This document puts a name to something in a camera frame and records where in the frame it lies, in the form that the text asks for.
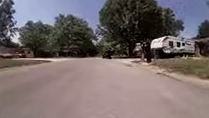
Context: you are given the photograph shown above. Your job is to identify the grey asphalt road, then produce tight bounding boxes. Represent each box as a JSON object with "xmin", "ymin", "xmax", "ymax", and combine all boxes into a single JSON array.
[{"xmin": 0, "ymin": 53, "xmax": 209, "ymax": 118}]

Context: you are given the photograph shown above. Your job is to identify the dark bins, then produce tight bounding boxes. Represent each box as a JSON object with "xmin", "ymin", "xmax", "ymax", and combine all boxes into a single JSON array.
[{"xmin": 139, "ymin": 41, "xmax": 154, "ymax": 64}]

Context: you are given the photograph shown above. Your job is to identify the clump of green trees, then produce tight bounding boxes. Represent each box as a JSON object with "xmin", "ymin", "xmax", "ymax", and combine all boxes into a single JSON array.
[{"xmin": 17, "ymin": 11, "xmax": 100, "ymax": 60}]

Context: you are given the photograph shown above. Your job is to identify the large green tree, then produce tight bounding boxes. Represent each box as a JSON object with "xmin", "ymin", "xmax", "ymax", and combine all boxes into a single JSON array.
[{"xmin": 96, "ymin": 0, "xmax": 187, "ymax": 61}]

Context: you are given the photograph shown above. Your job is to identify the white camper trailer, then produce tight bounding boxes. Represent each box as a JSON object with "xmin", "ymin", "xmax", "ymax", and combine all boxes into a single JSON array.
[{"xmin": 150, "ymin": 35, "xmax": 198, "ymax": 60}]

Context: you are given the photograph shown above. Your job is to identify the grass verge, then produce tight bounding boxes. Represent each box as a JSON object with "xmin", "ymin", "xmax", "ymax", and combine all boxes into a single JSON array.
[
  {"xmin": 0, "ymin": 56, "xmax": 52, "ymax": 74},
  {"xmin": 154, "ymin": 55, "xmax": 209, "ymax": 81}
]

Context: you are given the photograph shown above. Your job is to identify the low building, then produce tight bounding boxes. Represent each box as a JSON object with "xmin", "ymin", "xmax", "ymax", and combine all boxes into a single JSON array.
[{"xmin": 0, "ymin": 43, "xmax": 36, "ymax": 61}]

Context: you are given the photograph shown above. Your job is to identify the dark building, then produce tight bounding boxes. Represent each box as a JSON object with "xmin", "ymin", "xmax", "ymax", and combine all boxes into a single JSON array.
[{"xmin": 192, "ymin": 35, "xmax": 209, "ymax": 58}]

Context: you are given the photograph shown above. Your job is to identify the dark tree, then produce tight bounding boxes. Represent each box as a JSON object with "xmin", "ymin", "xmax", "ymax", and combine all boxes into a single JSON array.
[{"xmin": 0, "ymin": 0, "xmax": 21, "ymax": 48}]

